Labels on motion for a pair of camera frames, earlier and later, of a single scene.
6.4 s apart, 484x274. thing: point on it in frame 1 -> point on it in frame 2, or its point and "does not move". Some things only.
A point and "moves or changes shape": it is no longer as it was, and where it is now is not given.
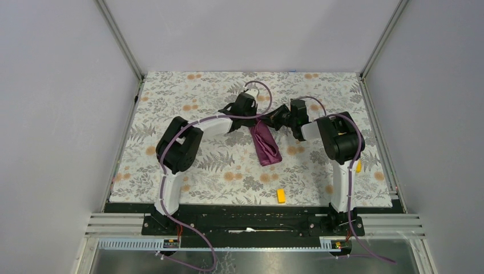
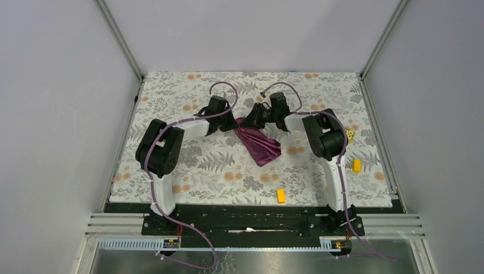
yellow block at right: x=358 y=168 does not move
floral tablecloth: x=260 y=140 does not move
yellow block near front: x=281 y=196 does not move
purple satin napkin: x=266 y=147 moves or changes shape
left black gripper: x=253 y=108 -> x=232 y=123
